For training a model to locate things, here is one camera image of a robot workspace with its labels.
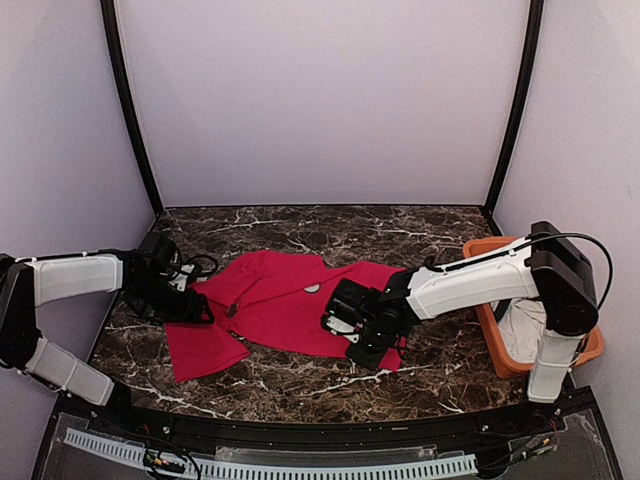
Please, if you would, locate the magenta t-shirt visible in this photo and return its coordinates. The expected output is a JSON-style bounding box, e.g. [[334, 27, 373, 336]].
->
[[165, 250, 397, 382]]

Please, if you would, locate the black left frame post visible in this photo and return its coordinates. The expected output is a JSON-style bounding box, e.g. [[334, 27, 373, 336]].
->
[[100, 0, 164, 218]]

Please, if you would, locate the black frame post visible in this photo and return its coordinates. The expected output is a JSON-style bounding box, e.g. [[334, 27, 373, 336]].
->
[[100, 0, 164, 218], [483, 0, 545, 217]]

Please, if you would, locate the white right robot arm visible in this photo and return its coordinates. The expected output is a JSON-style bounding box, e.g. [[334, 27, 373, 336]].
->
[[321, 221, 604, 434]]

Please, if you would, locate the white slotted cable duct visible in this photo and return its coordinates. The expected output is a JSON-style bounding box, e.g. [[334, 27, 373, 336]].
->
[[63, 427, 479, 480]]

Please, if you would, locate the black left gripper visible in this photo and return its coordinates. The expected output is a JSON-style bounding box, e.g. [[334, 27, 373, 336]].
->
[[129, 274, 214, 323]]

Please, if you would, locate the orange plastic basket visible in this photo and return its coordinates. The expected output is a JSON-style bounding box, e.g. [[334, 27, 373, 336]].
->
[[463, 236, 604, 379]]

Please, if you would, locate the white garment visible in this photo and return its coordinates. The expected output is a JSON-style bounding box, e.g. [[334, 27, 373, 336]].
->
[[491, 299, 546, 363]]

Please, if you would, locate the black right frame post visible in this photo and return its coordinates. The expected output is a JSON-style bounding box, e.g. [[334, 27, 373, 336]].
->
[[483, 0, 545, 217]]

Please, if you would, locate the black front rail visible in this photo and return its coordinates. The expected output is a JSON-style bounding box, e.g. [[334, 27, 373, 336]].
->
[[56, 387, 596, 453]]

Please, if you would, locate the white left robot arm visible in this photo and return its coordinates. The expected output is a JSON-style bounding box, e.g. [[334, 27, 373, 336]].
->
[[1, 232, 214, 436]]

